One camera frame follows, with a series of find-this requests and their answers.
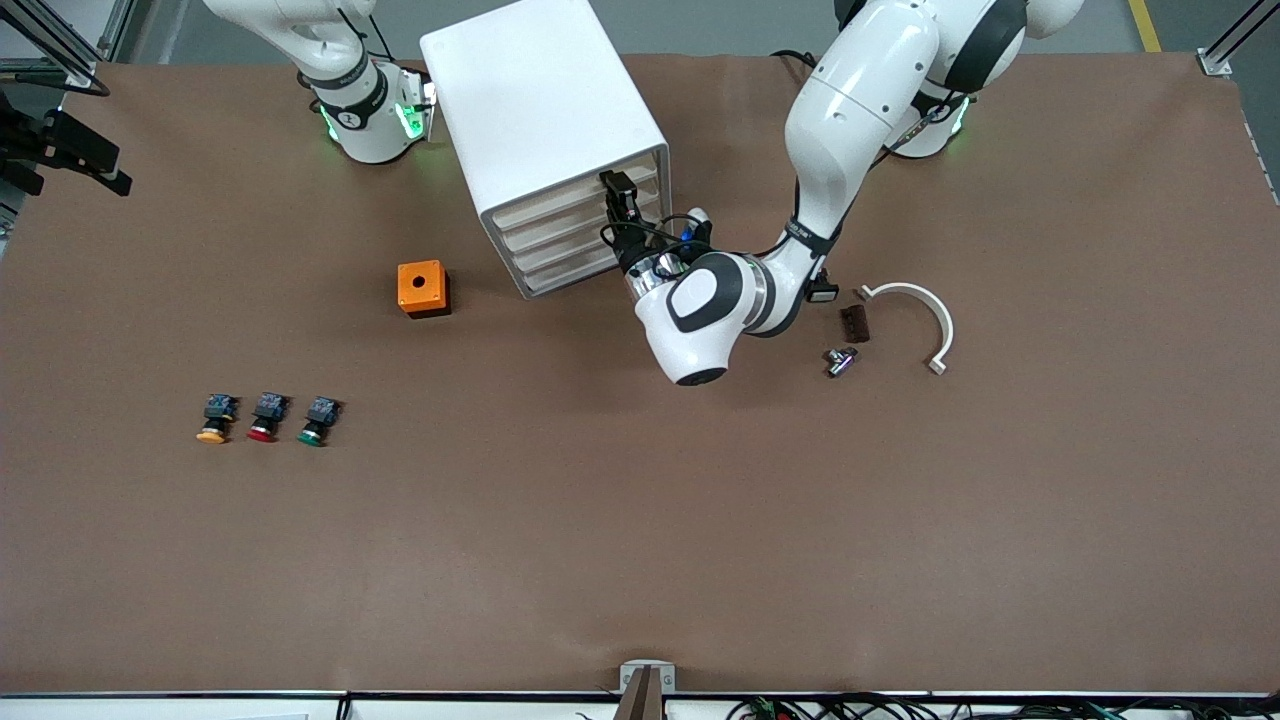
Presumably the grey metal bracket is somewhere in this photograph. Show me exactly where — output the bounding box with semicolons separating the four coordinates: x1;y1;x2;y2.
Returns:
619;660;677;697

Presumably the white half-ring clamp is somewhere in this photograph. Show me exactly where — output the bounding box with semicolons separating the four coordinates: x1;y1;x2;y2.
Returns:
853;282;955;376

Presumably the red mushroom push button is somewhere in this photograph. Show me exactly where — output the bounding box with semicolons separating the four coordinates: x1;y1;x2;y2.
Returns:
246;392;291;443

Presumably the orange button enclosure box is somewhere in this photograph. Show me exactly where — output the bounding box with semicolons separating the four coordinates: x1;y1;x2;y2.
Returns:
397;260;451;319

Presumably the green mushroom push button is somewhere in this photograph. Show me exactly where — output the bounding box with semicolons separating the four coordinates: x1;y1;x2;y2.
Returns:
297;396;341;447

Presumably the black left camera cable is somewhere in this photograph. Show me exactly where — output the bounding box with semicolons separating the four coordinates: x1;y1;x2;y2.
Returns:
600;213;706;263

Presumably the yellow mushroom push button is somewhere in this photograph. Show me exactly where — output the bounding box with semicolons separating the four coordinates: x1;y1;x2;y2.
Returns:
196;393;239;444

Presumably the white plastic drawer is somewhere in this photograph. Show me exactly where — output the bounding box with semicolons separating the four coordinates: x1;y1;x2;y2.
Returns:
508;218;626;278
487;152;667;236
497;185;661;257
518;248;633;299

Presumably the white drawer cabinet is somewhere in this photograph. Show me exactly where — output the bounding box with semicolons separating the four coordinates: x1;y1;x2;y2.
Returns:
419;0;671;301

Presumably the aluminium frame post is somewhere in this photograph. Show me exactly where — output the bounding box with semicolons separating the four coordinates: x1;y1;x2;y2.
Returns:
1197;0;1280;79
0;0;136;89

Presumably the black cable bundle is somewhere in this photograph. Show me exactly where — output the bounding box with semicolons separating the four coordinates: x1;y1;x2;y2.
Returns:
725;690;1280;720

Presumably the brown wedge post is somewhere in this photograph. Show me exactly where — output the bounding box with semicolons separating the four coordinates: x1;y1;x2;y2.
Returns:
613;666;666;720

